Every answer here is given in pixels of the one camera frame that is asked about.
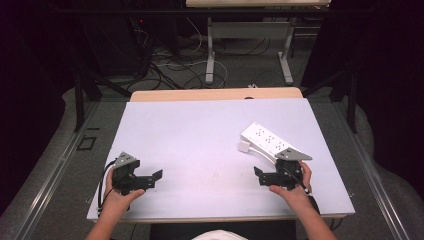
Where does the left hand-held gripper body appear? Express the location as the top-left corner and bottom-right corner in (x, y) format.
(111, 151), (158, 196)

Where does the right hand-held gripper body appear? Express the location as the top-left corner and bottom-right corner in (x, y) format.
(259, 147), (314, 192)

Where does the white power strip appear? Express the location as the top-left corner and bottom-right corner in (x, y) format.
(240, 121), (302, 165)

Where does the person's right hand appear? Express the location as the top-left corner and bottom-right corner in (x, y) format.
(268, 160), (313, 210)

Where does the person's left hand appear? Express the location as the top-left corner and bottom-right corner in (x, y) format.
(103, 168), (146, 215)

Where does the black floor socket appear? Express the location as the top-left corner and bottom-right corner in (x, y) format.
(76, 135), (98, 152)

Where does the white table mat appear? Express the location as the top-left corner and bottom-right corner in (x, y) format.
(86, 97), (356, 222)

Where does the black metal stand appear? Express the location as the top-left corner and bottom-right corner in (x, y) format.
(301, 66), (359, 134)
(71, 66), (133, 133)

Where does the wooden table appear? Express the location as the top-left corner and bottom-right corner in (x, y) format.
(129, 86), (304, 103)

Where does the white power strip cable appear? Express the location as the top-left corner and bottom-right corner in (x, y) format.
(248, 146), (278, 164)

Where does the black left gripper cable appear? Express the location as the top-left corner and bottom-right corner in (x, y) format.
(97, 159), (117, 216)

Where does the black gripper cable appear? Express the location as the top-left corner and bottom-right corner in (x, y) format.
(283, 166), (322, 215)
(97, 159), (117, 216)

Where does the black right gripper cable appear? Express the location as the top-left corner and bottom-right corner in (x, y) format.
(283, 166), (322, 215)

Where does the metal floor rail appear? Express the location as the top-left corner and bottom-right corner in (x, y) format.
(11, 101), (101, 240)
(333, 103), (413, 240)

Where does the bundle of floor cables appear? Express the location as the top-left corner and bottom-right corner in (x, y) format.
(128, 16), (278, 91)

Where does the white metal desk frame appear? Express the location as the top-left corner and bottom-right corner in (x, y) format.
(185, 0), (332, 86)

